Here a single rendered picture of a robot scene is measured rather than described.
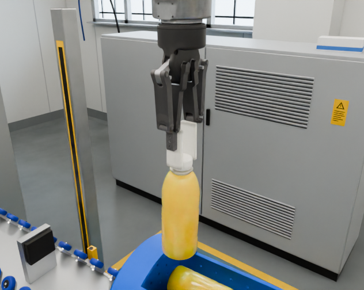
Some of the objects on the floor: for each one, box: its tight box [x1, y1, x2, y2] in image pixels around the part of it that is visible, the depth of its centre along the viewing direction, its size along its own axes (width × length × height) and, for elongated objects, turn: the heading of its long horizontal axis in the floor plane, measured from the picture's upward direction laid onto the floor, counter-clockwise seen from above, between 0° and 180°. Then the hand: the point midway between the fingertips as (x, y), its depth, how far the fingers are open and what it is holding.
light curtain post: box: [50, 8, 105, 272], centre depth 147 cm, size 6×6×170 cm
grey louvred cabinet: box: [100, 31, 364, 282], centre depth 279 cm, size 54×215×145 cm, turn 52°
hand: (182, 145), depth 61 cm, fingers closed on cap, 4 cm apart
